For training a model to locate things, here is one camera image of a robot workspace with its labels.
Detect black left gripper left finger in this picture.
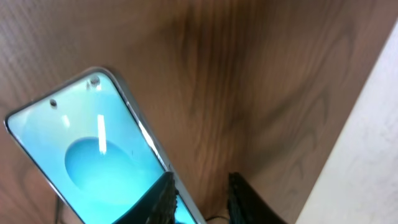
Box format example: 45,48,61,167
115,172,179,224

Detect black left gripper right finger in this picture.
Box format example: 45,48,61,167
227,172,286,224

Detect Galaxy S25 smartphone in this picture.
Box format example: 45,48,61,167
3,65,208,224

